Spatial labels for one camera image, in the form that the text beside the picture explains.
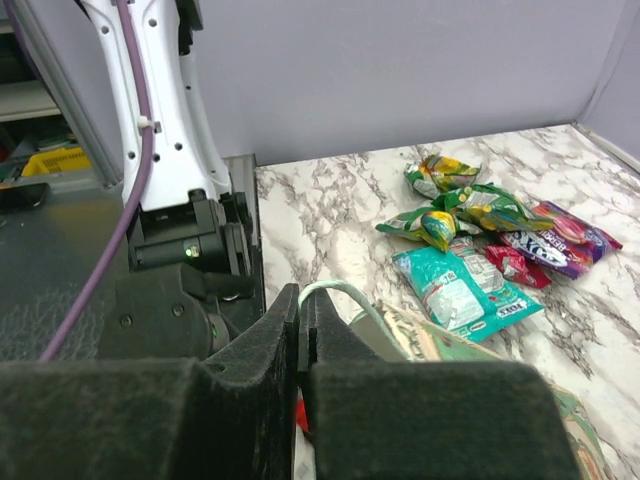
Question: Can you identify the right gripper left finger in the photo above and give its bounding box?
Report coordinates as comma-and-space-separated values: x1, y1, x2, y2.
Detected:
1, 284, 299, 479

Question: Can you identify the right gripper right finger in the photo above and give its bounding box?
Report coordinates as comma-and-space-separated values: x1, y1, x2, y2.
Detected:
298, 287, 584, 480

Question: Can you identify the pink snack packet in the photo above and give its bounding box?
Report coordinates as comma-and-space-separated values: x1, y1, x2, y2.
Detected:
484, 245, 551, 289

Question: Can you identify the green lime snack packet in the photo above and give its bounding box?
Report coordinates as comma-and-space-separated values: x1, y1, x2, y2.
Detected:
432, 184, 554, 232

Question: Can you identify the yellow green snack packet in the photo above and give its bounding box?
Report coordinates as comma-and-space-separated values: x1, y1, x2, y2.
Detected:
403, 154, 481, 199

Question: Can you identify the purple blue snack packet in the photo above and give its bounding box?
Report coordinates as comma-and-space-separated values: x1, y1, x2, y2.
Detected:
499, 201, 623, 280

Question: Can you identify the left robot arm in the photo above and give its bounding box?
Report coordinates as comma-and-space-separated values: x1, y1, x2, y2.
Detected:
84, 1, 264, 360

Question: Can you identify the teal snack packet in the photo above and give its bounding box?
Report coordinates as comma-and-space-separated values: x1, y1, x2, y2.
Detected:
392, 237, 543, 342

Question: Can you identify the yellow plastic crate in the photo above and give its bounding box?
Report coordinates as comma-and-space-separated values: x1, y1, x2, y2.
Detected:
21, 147, 91, 177

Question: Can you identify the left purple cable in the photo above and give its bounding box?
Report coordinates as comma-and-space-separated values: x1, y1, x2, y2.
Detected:
4, 0, 155, 362

